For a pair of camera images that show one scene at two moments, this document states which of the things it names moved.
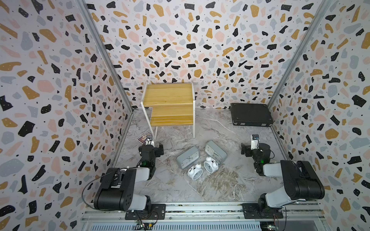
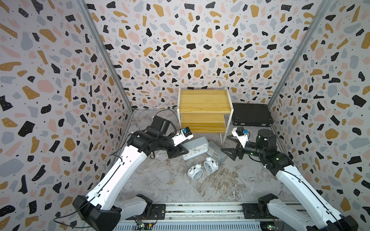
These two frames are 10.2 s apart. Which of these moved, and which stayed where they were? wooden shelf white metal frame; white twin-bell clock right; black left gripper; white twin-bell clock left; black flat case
Moved: black left gripper; wooden shelf white metal frame
Stayed: white twin-bell clock right; black flat case; white twin-bell clock left
